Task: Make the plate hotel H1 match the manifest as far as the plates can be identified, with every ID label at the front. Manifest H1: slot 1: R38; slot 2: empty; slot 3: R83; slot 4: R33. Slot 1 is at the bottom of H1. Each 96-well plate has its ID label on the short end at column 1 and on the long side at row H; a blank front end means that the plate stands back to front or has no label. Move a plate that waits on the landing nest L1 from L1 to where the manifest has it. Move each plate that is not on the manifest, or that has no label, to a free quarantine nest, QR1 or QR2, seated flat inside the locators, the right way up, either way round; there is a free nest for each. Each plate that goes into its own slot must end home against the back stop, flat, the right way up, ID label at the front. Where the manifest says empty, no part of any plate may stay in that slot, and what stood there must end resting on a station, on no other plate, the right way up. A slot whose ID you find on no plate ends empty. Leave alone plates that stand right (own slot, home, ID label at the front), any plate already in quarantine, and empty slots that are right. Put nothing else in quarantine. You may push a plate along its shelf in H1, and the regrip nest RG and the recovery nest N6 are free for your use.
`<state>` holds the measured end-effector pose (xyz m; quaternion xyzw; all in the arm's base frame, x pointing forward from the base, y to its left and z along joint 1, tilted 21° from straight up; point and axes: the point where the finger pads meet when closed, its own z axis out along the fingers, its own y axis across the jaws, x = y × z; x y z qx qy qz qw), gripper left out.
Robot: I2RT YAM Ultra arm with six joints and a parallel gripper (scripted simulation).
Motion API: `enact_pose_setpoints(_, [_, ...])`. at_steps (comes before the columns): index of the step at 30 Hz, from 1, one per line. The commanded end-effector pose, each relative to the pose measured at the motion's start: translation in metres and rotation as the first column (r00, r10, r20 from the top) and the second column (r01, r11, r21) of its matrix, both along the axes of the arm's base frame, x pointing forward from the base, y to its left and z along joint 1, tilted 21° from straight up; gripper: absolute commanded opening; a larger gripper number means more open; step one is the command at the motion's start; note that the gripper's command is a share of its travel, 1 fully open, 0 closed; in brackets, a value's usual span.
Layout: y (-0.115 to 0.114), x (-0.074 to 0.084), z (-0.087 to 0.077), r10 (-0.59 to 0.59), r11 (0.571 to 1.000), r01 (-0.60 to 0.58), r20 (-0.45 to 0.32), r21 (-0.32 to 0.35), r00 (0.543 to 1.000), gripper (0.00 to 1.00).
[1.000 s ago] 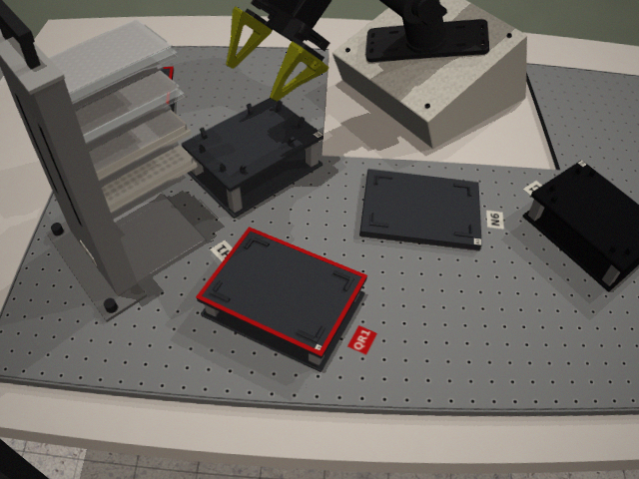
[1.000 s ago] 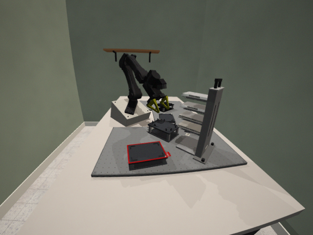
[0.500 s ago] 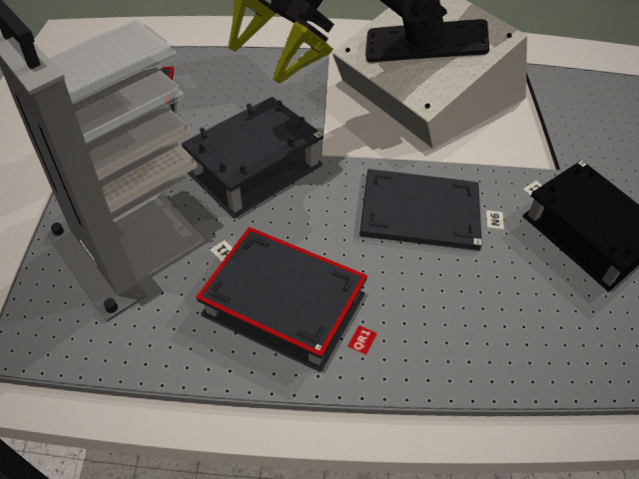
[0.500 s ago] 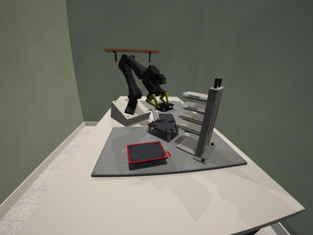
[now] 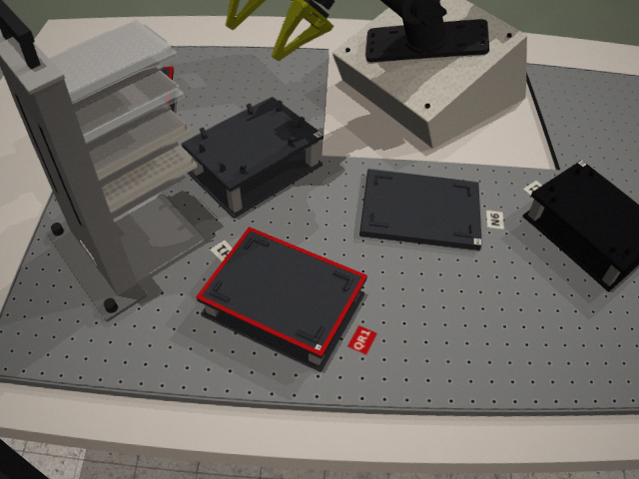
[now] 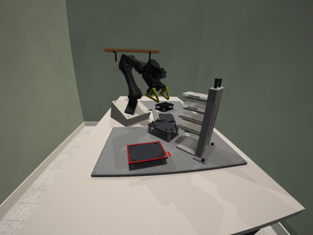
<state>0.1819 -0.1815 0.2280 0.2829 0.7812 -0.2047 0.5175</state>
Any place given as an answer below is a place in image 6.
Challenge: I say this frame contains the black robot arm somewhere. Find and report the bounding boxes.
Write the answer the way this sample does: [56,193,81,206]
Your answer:
[119,54,166,115]

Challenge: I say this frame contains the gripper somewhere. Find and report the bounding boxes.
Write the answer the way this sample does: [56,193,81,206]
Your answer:
[146,81,169,103]

